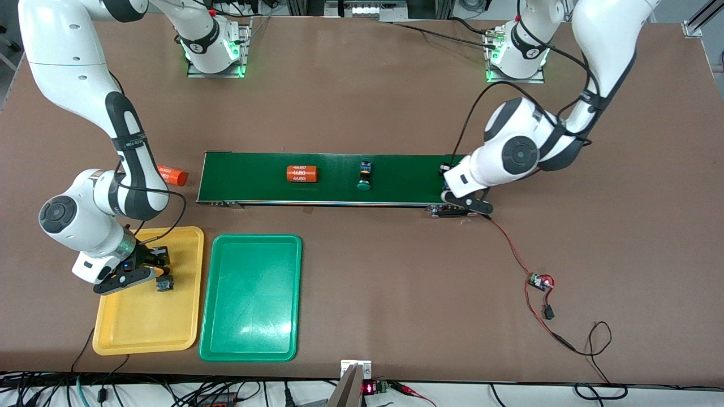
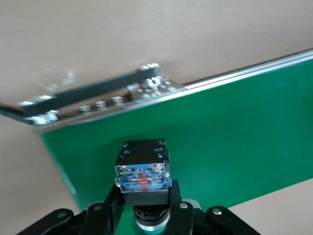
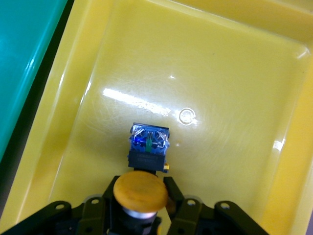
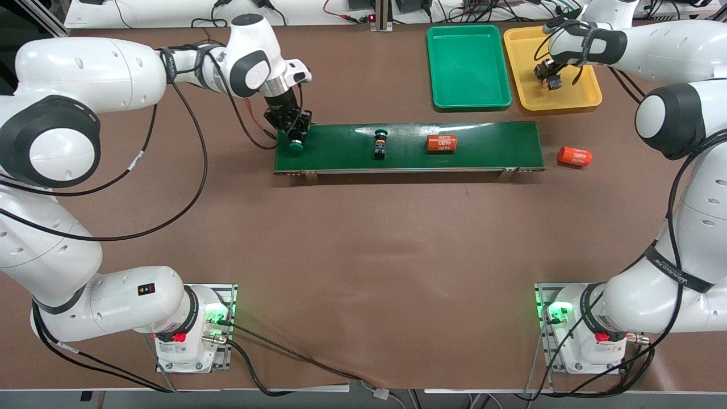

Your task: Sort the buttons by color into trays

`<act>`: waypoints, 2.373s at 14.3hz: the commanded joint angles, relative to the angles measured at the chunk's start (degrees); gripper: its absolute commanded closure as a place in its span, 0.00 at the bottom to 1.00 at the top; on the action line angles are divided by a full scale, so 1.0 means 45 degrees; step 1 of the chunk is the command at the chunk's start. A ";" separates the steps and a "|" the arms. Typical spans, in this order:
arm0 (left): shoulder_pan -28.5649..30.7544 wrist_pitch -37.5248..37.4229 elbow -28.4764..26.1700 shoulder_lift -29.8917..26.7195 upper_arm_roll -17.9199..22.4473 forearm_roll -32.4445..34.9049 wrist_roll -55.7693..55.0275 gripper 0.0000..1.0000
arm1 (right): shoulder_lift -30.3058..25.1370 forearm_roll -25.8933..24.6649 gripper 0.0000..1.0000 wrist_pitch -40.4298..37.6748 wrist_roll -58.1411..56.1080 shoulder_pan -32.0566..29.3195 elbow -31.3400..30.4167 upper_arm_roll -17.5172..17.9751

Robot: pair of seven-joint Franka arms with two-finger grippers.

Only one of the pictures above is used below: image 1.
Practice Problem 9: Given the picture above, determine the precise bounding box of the orange cylindrical battery cell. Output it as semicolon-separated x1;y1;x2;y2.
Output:
157;166;188;187
287;164;319;184

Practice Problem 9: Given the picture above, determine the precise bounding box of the black table cable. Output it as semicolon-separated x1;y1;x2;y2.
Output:
390;21;499;51

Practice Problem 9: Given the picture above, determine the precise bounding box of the aluminium frame profile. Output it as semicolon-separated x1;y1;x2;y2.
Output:
682;0;724;39

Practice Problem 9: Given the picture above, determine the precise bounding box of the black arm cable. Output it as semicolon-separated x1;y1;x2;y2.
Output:
115;161;188;249
450;0;601;170

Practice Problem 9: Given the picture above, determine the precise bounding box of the red clip lead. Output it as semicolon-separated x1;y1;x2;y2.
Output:
390;382;437;407

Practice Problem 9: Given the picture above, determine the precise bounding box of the white box device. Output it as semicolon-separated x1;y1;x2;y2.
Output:
324;0;409;22

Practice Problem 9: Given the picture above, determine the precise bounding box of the green plastic tray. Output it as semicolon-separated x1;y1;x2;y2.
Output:
199;234;303;362

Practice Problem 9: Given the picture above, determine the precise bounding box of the thin black cable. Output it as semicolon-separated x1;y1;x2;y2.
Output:
574;321;628;401

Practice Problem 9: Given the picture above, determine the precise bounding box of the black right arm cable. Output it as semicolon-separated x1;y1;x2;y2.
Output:
115;161;188;249

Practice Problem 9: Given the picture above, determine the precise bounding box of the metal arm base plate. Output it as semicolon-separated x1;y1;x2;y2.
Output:
187;16;252;79
485;28;546;85

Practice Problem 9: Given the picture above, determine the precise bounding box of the green conveyor belt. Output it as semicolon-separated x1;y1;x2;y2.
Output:
196;151;480;219

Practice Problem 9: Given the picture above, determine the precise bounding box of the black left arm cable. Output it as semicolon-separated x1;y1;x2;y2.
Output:
450;0;601;170

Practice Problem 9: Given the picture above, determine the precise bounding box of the red and black wire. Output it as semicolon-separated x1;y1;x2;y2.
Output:
476;208;576;352

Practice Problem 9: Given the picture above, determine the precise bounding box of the yellow plastic tray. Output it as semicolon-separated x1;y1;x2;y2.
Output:
92;226;205;356

